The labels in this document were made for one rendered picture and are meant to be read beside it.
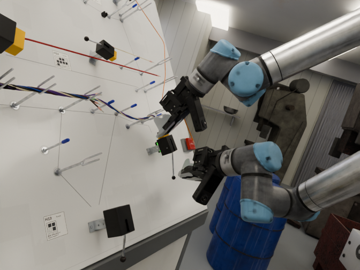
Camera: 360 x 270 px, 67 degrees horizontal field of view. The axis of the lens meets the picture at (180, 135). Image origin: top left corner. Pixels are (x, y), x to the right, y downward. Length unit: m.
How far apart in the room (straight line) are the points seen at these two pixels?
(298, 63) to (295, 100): 5.24
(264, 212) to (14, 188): 0.53
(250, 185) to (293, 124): 5.27
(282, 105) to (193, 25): 2.35
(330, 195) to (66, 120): 0.65
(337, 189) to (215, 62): 0.43
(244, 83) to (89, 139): 0.42
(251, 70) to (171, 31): 5.12
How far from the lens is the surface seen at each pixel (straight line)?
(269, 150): 0.68
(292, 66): 0.66
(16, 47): 0.63
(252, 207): 0.67
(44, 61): 0.78
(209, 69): 0.79
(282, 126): 5.86
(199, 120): 0.82
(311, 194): 0.72
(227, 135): 6.77
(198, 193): 0.79
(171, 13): 5.81
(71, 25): 0.92
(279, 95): 5.80
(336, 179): 0.68
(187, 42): 5.61
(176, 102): 0.83
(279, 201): 0.70
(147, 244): 0.86
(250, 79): 0.63
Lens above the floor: 1.30
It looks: 8 degrees down
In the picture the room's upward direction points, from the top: 18 degrees clockwise
